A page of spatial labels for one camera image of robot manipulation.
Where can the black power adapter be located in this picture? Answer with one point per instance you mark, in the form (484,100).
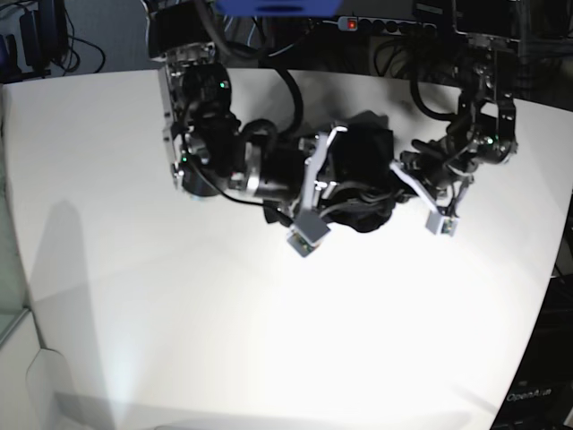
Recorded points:
(44,34)

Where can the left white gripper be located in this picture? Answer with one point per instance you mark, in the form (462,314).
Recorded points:
(442,220)

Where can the dark navy long-sleeve shirt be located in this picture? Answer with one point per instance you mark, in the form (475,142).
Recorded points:
(363,191)

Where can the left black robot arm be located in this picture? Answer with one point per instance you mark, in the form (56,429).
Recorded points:
(481,47)

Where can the white power strip red switch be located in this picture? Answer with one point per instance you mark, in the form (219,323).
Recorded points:
(384,27)

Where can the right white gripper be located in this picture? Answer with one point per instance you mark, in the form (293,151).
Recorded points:
(308,229)

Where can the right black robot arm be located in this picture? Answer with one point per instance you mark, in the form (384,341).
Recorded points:
(209,150)

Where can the black OpenArm control box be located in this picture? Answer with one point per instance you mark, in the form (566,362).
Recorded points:
(540,395)

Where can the blue plastic box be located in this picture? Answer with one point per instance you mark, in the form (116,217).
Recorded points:
(279,8)

